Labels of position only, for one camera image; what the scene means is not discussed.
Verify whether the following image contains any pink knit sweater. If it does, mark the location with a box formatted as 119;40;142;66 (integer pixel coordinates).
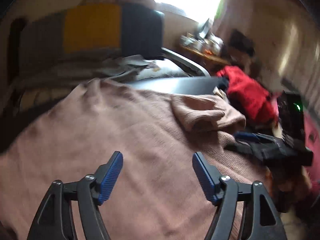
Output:
0;77;275;240

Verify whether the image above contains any white printed pillow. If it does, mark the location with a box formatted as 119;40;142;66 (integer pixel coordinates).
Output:
136;59;190;79

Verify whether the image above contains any black box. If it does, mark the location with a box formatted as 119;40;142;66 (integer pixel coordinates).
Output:
229;29;255;55

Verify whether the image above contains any red garment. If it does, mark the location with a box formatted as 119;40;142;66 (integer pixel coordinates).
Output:
216;65;279;127

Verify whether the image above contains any black leather sofa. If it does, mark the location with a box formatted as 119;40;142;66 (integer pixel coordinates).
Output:
126;76;218;97

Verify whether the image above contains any crumpled grey cloth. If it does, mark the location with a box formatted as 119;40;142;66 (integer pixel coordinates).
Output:
15;52;155;90

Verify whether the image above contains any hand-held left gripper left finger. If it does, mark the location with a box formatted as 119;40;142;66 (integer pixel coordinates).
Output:
27;151;124;240

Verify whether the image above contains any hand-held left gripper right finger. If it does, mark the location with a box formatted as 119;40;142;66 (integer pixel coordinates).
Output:
192;151;288;240

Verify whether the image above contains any clutter of small table items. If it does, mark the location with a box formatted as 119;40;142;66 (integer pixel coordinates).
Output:
180;17;224;55

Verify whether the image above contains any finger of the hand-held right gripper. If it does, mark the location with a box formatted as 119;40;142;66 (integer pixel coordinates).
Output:
224;141;266;161
234;131;278;144

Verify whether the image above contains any grey chair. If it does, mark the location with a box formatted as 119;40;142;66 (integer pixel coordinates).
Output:
161;47;212;77

